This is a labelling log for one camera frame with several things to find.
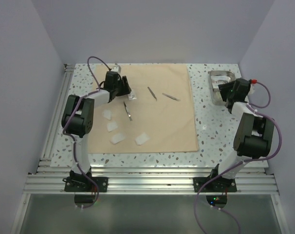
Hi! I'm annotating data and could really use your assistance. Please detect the small clear packet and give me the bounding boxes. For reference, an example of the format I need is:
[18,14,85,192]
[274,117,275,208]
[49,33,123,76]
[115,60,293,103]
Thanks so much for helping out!
[128,89,137,101]

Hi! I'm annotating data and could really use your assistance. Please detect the purple printed glove packet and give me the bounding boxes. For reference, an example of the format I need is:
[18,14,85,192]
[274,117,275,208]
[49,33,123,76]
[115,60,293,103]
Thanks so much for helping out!
[211,75,232,85]

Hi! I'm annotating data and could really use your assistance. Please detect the white gauze pad top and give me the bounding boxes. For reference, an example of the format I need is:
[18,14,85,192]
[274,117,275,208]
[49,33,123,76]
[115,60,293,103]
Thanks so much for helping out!
[102,110,112,120]

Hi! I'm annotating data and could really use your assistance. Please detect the white gauze pad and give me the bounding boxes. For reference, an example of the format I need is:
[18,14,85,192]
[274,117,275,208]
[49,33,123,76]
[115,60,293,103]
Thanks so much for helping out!
[102,110,112,120]
[135,133,149,146]
[107,121,118,132]
[110,133,125,144]

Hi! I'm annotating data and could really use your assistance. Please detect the curved steel tweezers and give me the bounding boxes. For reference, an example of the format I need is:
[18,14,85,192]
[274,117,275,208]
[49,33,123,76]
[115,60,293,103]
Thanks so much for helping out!
[147,87,157,101]
[162,93,180,101]

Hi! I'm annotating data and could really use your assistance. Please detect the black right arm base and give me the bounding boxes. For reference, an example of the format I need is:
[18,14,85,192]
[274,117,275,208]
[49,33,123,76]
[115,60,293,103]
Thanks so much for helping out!
[193,164,237,208]

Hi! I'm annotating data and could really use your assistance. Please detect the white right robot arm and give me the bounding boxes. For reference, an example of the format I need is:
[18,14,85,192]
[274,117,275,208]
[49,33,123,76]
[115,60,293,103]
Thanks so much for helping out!
[208,78,275,192]

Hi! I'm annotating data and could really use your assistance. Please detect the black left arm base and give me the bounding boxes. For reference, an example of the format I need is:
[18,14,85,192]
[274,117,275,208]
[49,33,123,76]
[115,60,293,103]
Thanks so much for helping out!
[62,171,109,208]

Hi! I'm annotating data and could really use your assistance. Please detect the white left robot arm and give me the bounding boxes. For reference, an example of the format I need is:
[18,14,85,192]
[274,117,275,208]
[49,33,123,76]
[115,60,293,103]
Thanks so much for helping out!
[61,66,131,192]

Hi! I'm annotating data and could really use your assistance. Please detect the stainless steel tray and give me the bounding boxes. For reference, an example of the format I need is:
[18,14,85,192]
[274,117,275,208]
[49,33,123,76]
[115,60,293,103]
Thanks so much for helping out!
[208,70,237,106]

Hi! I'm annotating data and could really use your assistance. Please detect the straight steel tweezers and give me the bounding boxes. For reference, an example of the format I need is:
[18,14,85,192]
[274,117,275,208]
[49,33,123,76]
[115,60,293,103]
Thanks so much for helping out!
[123,101,132,121]

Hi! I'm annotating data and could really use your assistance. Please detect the beige cloth mat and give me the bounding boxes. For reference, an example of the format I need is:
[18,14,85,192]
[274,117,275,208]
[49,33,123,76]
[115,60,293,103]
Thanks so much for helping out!
[88,64,199,154]

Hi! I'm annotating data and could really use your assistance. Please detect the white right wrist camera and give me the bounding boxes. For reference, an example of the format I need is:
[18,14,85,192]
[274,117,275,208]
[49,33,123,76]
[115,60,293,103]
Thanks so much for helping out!
[248,79,258,95]

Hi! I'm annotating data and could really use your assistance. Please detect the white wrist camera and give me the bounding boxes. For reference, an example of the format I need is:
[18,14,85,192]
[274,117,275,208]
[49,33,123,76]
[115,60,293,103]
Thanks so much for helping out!
[248,79,258,95]
[111,65,121,73]

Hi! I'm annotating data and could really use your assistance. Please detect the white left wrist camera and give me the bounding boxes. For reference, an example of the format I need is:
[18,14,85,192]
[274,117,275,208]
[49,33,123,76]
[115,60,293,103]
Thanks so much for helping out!
[111,65,121,73]

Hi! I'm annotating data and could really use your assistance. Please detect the aluminium extrusion frame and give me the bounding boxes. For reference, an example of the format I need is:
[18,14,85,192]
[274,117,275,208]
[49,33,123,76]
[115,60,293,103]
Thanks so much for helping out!
[11,63,284,234]

